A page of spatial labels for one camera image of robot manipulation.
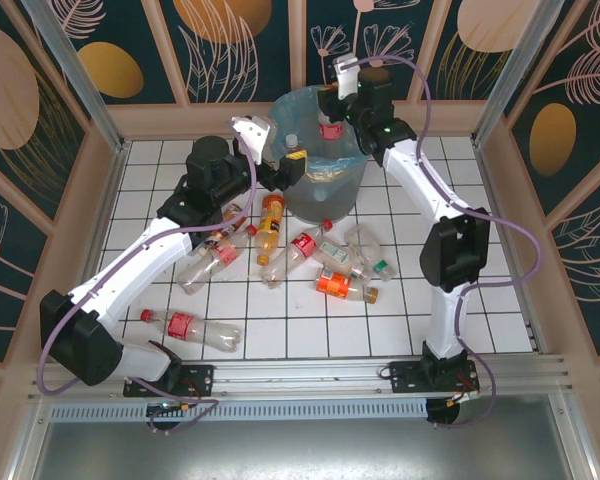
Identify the clear cola bottle red label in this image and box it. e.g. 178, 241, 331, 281
317, 112, 347, 144
176, 224, 259, 294
139, 308, 245, 354
258, 219, 335, 288

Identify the orange juice bottle fruit label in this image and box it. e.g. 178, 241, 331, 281
255, 193, 287, 267

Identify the grey metal mesh bin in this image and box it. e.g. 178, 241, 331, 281
271, 85, 369, 225

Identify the blue plastic bin liner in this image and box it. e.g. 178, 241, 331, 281
271, 85, 369, 177

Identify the bottle with brown label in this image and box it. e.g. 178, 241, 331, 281
204, 202, 247, 247

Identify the clear bottle green white label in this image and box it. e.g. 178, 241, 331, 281
315, 239, 376, 281

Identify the crushed clear bottle green band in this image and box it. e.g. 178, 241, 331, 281
344, 224, 398, 282

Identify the amber bottle orange label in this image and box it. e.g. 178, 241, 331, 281
313, 267, 380, 305

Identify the steel sheet panel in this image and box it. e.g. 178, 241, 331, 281
9, 392, 599, 480

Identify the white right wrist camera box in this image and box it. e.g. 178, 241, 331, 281
331, 55, 362, 99

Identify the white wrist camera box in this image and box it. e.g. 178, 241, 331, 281
331, 55, 362, 99
228, 115, 277, 164

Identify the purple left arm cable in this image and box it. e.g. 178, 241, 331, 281
35, 144, 261, 436

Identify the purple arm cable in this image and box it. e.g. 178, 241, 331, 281
35, 144, 261, 436
337, 54, 542, 430

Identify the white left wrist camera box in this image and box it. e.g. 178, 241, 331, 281
228, 115, 277, 164

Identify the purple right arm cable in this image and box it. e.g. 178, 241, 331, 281
337, 54, 542, 430

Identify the aluminium frame post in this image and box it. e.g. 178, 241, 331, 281
472, 0, 577, 146
22, 0, 131, 154

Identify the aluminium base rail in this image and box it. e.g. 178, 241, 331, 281
27, 352, 576, 402

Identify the grey slotted cable duct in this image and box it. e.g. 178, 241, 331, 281
49, 399, 429, 422

